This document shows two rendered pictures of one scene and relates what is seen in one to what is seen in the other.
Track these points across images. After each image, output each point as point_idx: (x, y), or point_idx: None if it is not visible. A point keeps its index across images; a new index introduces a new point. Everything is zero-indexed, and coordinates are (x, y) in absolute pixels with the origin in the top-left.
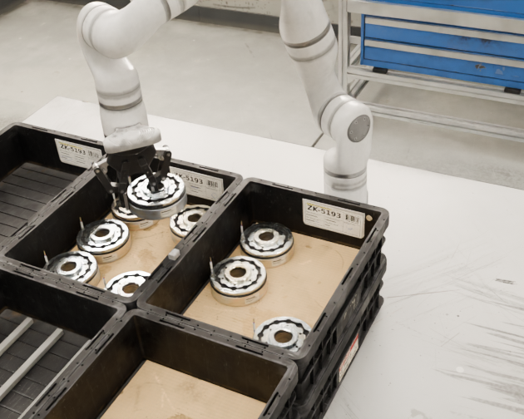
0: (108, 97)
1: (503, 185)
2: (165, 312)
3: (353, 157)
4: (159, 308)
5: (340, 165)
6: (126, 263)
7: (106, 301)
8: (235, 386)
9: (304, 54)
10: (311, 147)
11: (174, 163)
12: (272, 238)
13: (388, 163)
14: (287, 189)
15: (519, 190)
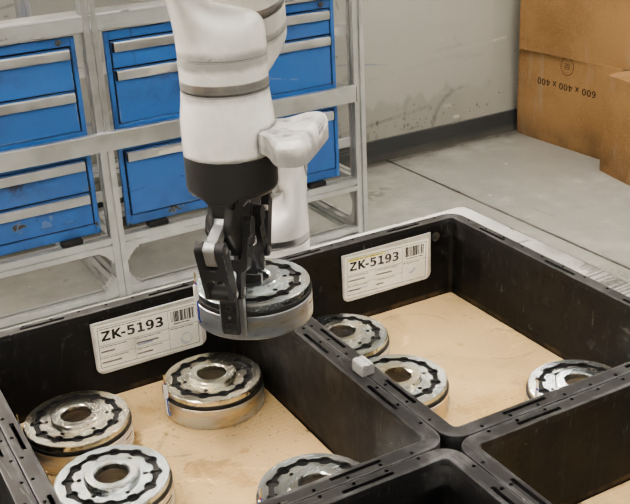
0: (248, 64)
1: (344, 237)
2: (502, 413)
3: (306, 203)
4: (484, 417)
5: (299, 221)
6: (197, 494)
7: (409, 465)
8: None
9: (270, 27)
10: (73, 311)
11: (100, 312)
12: (340, 335)
13: (198, 277)
14: (315, 252)
15: (365, 233)
